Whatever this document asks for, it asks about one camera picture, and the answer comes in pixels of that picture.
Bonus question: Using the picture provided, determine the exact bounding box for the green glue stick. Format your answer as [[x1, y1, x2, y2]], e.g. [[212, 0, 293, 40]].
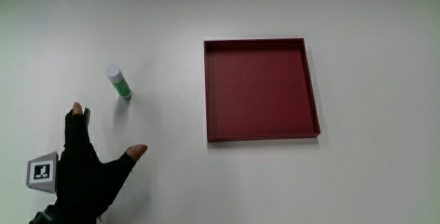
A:
[[105, 65, 133, 100]]

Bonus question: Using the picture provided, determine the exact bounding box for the person's left hand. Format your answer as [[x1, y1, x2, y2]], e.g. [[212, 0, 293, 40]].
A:
[[26, 102, 149, 224]]

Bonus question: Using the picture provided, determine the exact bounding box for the dark red square tray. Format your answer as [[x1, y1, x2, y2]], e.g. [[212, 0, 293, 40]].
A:
[[203, 37, 321, 143]]

